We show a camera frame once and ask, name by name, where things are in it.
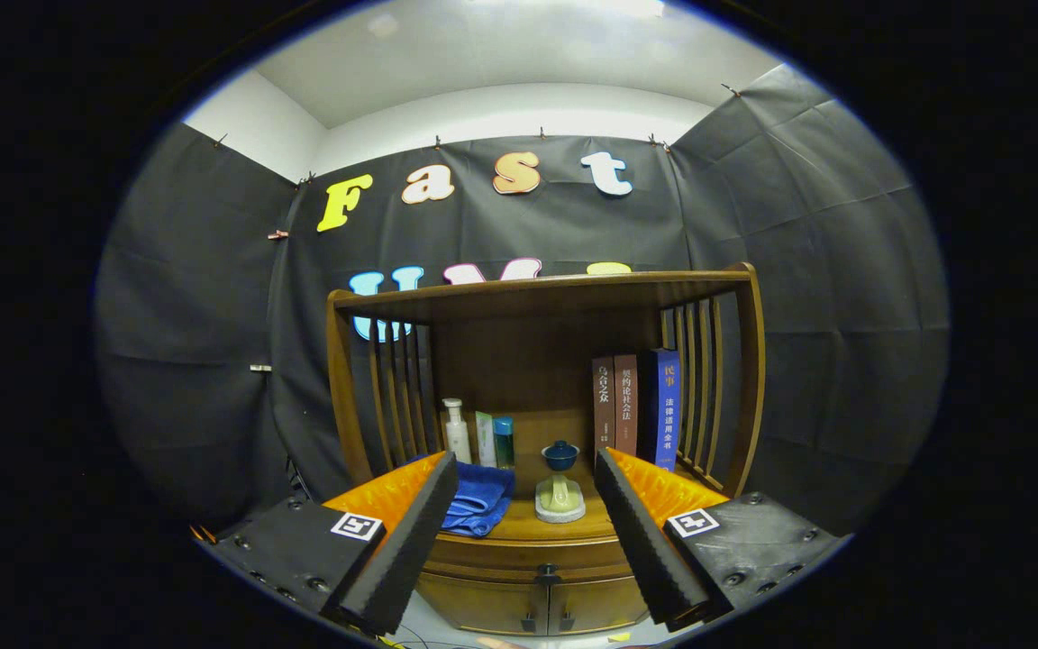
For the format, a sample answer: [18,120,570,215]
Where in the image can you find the white pump bottle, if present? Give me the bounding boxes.
[442,398,473,465]

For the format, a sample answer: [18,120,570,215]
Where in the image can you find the wooden cabinet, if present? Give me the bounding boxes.
[325,261,768,636]

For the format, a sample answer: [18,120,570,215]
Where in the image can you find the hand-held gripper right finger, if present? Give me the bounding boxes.
[593,448,849,632]

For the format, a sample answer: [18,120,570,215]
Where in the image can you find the blue towel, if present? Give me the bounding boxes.
[440,460,517,539]

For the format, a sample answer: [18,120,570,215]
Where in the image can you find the dark brown book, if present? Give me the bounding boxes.
[591,355,617,461]

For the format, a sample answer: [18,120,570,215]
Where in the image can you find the wooden countertop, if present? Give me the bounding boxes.
[375,458,718,544]

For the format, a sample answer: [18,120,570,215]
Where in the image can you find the wooden cabinet door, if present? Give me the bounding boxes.
[415,572,550,636]
[548,577,651,635]

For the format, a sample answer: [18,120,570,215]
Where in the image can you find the reddish brown book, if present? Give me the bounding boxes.
[614,353,640,458]

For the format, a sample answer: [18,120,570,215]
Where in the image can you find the blue book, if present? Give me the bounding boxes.
[645,348,682,472]

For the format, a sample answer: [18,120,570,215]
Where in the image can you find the wooden drawer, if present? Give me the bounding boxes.
[424,532,637,587]

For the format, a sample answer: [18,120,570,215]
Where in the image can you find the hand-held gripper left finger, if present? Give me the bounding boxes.
[213,451,459,635]

